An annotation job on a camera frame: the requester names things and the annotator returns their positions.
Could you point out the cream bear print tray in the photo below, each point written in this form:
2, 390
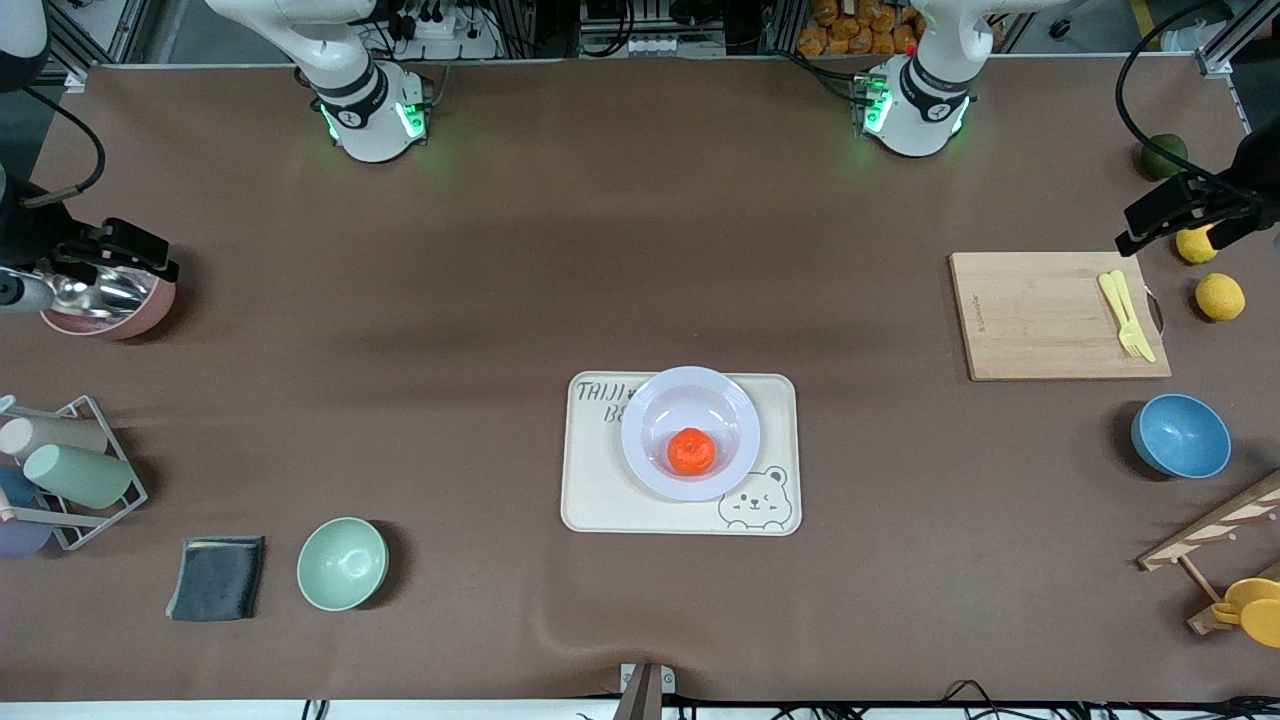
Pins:
600, 505

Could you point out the dark green lime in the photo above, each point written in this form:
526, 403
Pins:
1165, 152

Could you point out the shiny metal scoop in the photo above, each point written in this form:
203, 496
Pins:
100, 295

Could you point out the yellow lemon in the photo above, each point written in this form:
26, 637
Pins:
1220, 297
1193, 248

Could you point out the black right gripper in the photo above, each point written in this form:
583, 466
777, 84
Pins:
27, 232

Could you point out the yellow plastic knife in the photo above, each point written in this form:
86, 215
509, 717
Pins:
1108, 290

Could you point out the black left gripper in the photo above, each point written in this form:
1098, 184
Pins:
1256, 171

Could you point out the pink bowl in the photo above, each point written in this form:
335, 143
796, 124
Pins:
150, 315

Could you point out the beige cup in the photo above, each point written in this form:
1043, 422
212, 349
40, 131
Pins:
60, 435

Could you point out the blue cup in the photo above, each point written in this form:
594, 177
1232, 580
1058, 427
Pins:
15, 487

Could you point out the dark grey folded cloth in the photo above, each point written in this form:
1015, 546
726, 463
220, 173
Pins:
216, 579

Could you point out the blue bowl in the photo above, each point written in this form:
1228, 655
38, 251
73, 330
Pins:
1182, 437

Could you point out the mint green cup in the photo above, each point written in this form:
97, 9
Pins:
80, 476

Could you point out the orange fruit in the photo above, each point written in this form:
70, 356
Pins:
692, 452

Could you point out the white power strip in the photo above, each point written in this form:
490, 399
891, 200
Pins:
440, 35

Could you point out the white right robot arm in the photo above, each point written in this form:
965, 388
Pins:
370, 130

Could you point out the wooden cutting board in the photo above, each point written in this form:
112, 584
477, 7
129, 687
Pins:
1030, 320

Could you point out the purple cup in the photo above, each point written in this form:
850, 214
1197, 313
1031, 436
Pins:
20, 540

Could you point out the pile of orange bread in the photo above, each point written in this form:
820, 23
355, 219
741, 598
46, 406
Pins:
860, 30

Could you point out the yellow mug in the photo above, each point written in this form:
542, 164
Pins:
1258, 610

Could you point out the wooden mug rack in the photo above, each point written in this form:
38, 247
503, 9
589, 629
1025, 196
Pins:
1215, 525

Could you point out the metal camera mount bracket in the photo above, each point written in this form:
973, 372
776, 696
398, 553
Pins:
643, 690

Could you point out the mint green bowl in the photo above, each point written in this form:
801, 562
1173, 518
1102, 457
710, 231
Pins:
342, 564

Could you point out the pale lavender plate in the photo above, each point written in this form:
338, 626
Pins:
720, 400

